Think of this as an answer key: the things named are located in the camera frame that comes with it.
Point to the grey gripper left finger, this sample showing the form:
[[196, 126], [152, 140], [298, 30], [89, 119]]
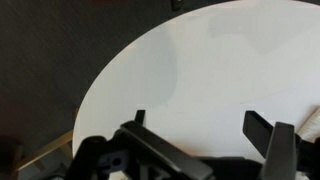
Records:
[[166, 150]]

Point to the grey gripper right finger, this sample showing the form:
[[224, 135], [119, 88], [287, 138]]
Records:
[[278, 150]]

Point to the beige crumpled towel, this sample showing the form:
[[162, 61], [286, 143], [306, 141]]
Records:
[[311, 126]]

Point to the wooden table leg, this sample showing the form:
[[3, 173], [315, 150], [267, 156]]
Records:
[[46, 150]]

